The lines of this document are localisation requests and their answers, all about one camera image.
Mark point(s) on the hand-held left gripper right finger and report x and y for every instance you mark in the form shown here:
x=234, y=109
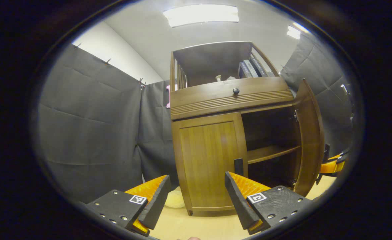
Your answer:
x=237, y=203

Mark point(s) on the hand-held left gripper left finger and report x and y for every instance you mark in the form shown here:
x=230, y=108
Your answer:
x=157, y=203

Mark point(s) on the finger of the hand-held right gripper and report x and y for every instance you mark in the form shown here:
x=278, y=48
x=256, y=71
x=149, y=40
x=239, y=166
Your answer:
x=331, y=166

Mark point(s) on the wooden shoe cabinet door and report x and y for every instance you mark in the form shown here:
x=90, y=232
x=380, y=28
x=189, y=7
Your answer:
x=209, y=160
x=311, y=133

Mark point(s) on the wooden double-door shoe cabinet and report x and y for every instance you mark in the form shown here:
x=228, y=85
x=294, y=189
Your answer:
x=229, y=100

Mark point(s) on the wooden cabinet drawer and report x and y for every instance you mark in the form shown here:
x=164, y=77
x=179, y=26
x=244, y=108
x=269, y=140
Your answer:
x=216, y=100

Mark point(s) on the yellow fluffy sponge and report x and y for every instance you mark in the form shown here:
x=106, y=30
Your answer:
x=175, y=200

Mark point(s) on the small ceiling light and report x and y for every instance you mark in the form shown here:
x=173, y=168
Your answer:
x=294, y=32

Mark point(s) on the dark blue book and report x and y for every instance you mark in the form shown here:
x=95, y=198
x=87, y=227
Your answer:
x=260, y=68
x=242, y=71

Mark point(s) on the grey spine book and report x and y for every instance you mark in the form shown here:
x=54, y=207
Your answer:
x=251, y=69

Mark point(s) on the black backdrop cloth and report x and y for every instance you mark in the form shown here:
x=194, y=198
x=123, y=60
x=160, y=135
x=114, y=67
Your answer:
x=89, y=126

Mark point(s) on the large ceiling light panel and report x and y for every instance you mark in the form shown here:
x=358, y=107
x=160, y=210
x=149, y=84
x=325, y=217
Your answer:
x=201, y=15

